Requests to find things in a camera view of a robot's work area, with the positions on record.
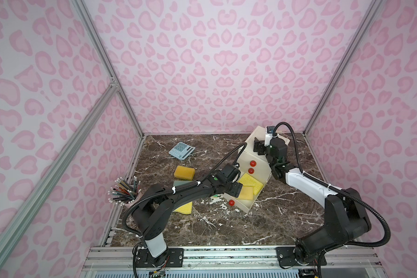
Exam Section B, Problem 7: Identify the cream drawer cabinet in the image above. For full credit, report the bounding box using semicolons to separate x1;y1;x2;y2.
237;126;298;186

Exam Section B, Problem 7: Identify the cream bottom drawer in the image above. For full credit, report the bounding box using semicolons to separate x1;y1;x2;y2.
222;171;271;213

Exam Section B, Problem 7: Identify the pale yellow cellulose sponge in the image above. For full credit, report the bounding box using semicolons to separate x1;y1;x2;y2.
173;202;193;215

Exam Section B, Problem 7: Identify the teal sponge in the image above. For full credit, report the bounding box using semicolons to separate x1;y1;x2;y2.
172;181;195;192

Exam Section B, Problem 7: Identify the green and yellow scrub sponge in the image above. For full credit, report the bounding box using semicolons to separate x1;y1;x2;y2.
209;195;222;205

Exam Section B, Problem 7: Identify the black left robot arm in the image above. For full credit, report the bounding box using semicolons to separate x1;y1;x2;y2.
122;163;242;259

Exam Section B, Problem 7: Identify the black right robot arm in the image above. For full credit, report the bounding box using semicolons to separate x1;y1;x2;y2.
253;137;392;265

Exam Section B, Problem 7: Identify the bright yellow drawer sponge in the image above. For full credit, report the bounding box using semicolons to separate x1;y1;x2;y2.
239;173;264;196

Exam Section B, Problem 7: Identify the light blue calculator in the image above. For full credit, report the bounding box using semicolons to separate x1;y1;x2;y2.
169;142;195;161

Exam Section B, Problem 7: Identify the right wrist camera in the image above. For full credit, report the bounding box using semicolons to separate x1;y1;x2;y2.
264;126;275;147

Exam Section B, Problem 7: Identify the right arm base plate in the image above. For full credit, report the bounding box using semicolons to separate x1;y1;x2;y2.
275;246;327;268

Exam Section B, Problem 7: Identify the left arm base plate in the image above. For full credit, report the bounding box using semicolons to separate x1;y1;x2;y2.
134;248;184;268

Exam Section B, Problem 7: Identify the aluminium mounting rail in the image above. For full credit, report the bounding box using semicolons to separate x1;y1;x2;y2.
82;245;383;272

